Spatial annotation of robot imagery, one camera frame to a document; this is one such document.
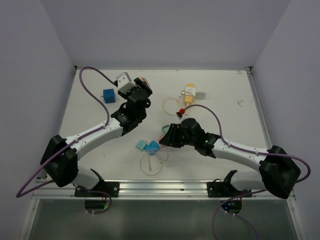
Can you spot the aluminium right side rail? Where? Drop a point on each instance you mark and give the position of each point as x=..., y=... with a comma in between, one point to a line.
x=267, y=138

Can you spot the salmon pink USB charger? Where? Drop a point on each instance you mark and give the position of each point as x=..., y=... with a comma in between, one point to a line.
x=161, y=137

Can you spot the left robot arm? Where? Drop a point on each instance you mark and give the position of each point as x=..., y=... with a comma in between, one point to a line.
x=60, y=159

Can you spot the yellow top plug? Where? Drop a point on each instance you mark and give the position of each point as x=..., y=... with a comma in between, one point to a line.
x=190, y=85

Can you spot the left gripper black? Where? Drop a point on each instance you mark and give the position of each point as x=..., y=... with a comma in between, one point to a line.
x=143, y=84

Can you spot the left black base bracket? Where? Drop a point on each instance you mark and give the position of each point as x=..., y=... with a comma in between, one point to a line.
x=110, y=187

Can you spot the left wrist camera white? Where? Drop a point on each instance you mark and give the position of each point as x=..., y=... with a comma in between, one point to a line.
x=124, y=83

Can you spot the aluminium rail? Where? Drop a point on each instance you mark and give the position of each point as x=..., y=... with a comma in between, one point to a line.
x=134, y=190
x=267, y=138

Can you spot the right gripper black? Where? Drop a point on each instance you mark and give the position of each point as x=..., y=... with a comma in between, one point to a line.
x=170, y=139

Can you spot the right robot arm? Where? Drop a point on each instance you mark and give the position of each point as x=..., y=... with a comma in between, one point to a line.
x=272, y=169

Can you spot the right black base bracket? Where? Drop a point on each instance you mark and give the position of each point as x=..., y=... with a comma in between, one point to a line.
x=223, y=189

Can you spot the dark blue cube socket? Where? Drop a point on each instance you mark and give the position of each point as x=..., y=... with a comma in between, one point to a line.
x=109, y=96

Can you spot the grey white charger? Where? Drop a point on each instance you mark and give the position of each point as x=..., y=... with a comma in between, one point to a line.
x=200, y=95

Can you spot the white cube socket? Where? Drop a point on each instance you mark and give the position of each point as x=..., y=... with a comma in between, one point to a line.
x=190, y=90

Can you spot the black base bracket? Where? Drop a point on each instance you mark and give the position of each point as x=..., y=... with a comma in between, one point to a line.
x=110, y=187
x=223, y=189

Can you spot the pink cube socket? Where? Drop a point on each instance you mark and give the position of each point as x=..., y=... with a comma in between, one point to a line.
x=145, y=81

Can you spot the mint green USB charger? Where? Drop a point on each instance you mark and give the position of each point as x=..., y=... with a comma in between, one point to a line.
x=165, y=129

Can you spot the aluminium front rail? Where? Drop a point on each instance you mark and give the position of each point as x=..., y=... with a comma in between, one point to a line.
x=134, y=190

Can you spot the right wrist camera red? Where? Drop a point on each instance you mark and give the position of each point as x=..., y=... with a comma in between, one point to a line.
x=180, y=113

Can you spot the bright blue plug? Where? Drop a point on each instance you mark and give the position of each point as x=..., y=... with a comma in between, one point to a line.
x=152, y=148

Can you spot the yellow USB charger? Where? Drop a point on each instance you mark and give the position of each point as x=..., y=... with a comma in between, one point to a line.
x=188, y=99

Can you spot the light cyan USB charger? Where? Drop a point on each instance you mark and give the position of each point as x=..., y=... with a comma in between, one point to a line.
x=141, y=145

